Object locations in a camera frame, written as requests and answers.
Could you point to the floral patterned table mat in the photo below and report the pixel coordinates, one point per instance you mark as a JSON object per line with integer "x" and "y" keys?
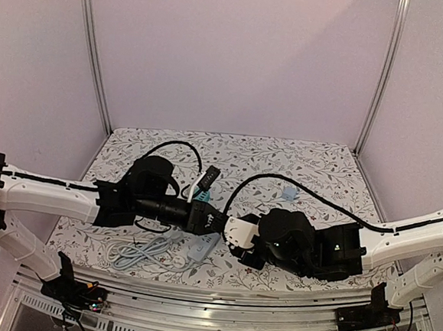
{"x": 254, "y": 172}

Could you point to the front aluminium rail base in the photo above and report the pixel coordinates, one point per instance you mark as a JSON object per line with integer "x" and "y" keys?
{"x": 142, "y": 305}

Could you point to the right aluminium frame post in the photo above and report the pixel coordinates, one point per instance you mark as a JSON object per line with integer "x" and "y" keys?
{"x": 385, "y": 73}

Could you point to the left aluminium frame post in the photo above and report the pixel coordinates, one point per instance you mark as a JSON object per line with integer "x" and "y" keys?
{"x": 95, "y": 65}

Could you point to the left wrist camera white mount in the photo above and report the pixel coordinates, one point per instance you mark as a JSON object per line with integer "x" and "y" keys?
{"x": 203, "y": 182}

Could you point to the aluminium frame post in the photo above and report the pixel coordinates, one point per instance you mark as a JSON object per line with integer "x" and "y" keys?
{"x": 95, "y": 65}
{"x": 385, "y": 73}

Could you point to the light blue power strip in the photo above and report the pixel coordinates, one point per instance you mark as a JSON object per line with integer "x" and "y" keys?
{"x": 202, "y": 247}

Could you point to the teal power strip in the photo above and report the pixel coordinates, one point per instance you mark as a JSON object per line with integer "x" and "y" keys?
{"x": 202, "y": 196}

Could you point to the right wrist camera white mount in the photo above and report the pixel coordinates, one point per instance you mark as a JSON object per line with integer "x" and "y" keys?
{"x": 239, "y": 233}

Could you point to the small blue charger plug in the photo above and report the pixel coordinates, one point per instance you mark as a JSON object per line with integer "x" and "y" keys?
{"x": 289, "y": 194}

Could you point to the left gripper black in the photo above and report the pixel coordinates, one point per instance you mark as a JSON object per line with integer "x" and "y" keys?
{"x": 198, "y": 217}

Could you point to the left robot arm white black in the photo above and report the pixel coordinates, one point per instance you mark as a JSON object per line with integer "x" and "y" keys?
{"x": 142, "y": 191}

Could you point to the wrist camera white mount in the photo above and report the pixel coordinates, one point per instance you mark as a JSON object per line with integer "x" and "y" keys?
{"x": 203, "y": 182}
{"x": 239, "y": 233}

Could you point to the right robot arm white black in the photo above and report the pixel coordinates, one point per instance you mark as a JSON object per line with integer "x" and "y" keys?
{"x": 289, "y": 241}

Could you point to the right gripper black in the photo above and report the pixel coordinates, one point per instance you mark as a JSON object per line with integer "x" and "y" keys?
{"x": 248, "y": 252}

